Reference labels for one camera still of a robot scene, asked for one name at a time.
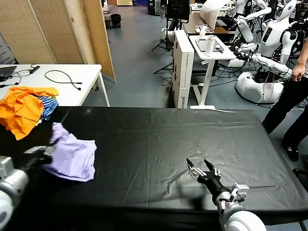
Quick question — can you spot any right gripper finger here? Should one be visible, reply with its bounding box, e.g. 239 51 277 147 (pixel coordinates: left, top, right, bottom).
186 157 205 180
204 158 222 178

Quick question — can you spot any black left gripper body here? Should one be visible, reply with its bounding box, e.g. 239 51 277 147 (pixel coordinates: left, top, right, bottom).
24 154 53 172

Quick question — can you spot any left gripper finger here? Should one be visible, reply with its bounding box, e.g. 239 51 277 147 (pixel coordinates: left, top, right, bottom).
24 145 56 156

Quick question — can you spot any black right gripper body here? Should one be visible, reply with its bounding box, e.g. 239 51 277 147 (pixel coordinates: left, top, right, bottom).
198 172 232 198

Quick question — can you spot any lavender t-shirt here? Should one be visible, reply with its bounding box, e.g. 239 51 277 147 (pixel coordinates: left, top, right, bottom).
42 122 98 182

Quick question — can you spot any person bare forearm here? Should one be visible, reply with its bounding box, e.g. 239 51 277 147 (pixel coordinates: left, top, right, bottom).
297 48 308 68

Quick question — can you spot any white humanoid robot black shoulder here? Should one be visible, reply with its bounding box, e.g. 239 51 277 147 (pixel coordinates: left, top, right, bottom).
235 0 299 79

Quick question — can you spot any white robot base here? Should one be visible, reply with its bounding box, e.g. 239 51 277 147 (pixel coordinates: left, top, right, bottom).
235 71 284 104

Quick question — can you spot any person bare hand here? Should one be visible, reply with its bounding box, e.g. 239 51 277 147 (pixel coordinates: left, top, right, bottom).
291 64 306 82

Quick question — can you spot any orange garment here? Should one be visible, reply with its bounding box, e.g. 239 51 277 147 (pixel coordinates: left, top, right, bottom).
0 86 60 141

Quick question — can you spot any blue striped garment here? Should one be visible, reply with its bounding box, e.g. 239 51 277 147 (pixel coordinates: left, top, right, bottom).
38 96 60 121

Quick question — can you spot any black table cover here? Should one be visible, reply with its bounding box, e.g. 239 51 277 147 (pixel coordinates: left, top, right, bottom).
21 106 308 217

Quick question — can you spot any dark laptop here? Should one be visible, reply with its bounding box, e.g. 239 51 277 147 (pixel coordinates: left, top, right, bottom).
0 65 17 82

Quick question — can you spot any white table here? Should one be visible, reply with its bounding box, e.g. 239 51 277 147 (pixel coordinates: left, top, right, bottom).
0 64 111 108

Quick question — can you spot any black chair base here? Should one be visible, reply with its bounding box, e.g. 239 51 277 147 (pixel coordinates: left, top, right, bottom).
292 167 308 180

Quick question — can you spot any person in black trousers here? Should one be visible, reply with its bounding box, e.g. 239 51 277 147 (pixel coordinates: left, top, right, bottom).
262 72 308 154

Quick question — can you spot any tall white cardboard box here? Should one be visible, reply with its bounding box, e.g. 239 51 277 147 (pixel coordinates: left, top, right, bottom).
172 29 195 109

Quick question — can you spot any white standing desk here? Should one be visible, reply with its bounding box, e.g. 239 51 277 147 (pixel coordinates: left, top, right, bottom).
189 34 237 110

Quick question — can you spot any white bottle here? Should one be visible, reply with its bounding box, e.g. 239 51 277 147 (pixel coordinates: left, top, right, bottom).
205 34 217 57

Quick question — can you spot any grey tablet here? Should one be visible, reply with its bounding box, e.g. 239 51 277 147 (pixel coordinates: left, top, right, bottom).
195 38 219 52

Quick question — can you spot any black tripod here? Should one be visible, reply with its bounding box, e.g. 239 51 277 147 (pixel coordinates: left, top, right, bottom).
151 18 176 75

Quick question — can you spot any white humanoid robot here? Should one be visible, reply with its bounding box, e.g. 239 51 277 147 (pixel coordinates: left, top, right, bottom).
228 0 272 43

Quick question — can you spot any brown desk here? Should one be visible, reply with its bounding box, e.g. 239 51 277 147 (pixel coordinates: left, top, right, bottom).
182 13 239 35

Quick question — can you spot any black trash bin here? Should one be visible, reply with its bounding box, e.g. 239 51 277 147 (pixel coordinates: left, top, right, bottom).
111 13 122 29

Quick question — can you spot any white curved sheet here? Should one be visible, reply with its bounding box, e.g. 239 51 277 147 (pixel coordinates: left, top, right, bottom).
201 0 231 28

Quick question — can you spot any black monitor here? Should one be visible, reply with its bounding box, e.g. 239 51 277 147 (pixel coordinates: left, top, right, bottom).
167 0 191 20

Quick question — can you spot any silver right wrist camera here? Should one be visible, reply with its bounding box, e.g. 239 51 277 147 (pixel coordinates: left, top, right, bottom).
230 182 250 203

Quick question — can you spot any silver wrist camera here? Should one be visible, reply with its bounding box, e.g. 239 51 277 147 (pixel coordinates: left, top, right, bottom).
0 155 14 180
230 182 250 203

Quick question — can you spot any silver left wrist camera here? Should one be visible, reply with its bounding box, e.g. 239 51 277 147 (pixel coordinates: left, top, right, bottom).
0 155 14 180

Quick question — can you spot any black looped cable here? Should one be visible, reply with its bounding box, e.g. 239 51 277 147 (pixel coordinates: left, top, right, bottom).
44 70 84 91

